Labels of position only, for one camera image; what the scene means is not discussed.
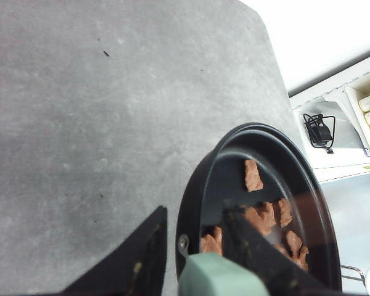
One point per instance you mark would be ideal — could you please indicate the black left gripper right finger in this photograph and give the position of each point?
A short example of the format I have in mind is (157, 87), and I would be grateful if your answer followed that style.
(244, 245)

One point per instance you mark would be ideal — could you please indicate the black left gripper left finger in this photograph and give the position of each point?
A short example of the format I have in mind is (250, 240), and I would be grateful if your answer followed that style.
(136, 267)

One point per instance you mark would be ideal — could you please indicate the black pan with mint handle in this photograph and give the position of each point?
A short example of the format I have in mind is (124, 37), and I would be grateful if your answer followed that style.
(218, 184)

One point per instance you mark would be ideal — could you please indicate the brown beef cube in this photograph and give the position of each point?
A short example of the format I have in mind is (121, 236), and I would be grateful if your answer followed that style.
(212, 242)
(252, 178)
(263, 219)
(298, 250)
(285, 217)

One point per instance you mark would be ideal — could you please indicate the white shelf unit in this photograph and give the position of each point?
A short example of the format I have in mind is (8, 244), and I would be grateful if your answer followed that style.
(336, 101)

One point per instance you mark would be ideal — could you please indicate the black power adapter with cable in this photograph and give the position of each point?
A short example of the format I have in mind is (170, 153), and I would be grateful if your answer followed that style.
(320, 136)

